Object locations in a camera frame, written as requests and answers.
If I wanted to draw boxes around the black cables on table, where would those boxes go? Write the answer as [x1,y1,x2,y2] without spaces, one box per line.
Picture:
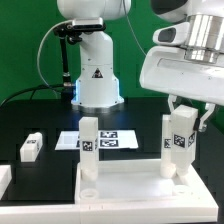
[0,83,64,108]

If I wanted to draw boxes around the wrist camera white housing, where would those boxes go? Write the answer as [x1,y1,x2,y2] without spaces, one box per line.
[153,22,190,46]

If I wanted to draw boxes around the camera on black stand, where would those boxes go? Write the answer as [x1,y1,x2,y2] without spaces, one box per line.
[53,18,106,100]

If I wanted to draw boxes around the tag marker sheet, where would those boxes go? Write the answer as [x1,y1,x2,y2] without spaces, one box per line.
[55,130,138,150]

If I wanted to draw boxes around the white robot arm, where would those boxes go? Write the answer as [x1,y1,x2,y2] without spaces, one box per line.
[57,0,224,130]

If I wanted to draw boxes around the white desk top tray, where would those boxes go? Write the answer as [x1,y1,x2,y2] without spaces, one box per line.
[75,159,200,204]

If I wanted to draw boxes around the white block left edge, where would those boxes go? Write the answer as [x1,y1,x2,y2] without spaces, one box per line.
[0,165,12,200]

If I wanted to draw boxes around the grey camera cable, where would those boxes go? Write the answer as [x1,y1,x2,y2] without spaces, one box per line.
[36,19,73,90]

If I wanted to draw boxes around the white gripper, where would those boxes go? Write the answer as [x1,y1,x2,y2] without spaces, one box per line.
[140,46,224,132]

